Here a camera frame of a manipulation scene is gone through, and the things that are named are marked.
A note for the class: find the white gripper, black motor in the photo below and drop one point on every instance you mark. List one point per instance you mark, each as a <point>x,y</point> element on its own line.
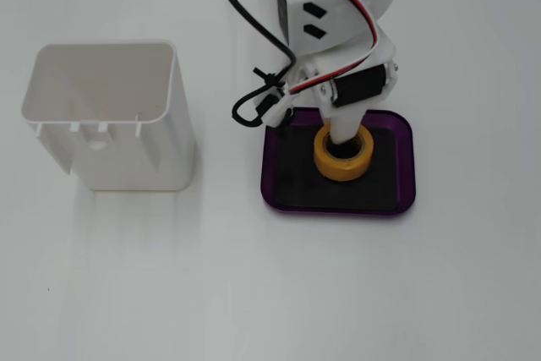
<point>358,88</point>

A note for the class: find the yellow masking tape roll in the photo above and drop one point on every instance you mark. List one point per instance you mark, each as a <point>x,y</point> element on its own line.
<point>338,171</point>

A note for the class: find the white plastic open-top box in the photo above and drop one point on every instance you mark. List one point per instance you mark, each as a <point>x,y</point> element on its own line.
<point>139,158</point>

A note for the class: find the purple metal parts tray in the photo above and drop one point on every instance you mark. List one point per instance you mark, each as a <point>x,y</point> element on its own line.
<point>406,166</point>

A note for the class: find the black tray pad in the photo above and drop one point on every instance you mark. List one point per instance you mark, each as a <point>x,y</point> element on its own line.
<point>296,183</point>

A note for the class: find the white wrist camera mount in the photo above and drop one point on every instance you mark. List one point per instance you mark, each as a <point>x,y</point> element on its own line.
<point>281,111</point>

